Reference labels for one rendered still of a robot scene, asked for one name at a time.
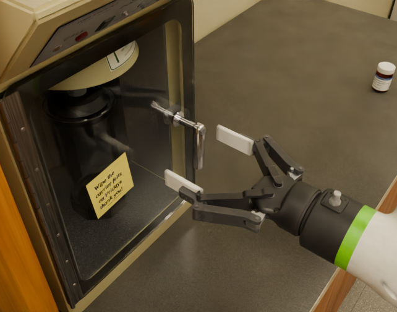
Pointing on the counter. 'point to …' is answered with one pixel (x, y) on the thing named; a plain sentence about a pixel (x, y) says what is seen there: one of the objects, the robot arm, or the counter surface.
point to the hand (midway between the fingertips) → (198, 155)
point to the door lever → (198, 135)
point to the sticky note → (110, 185)
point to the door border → (41, 192)
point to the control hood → (28, 31)
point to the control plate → (88, 25)
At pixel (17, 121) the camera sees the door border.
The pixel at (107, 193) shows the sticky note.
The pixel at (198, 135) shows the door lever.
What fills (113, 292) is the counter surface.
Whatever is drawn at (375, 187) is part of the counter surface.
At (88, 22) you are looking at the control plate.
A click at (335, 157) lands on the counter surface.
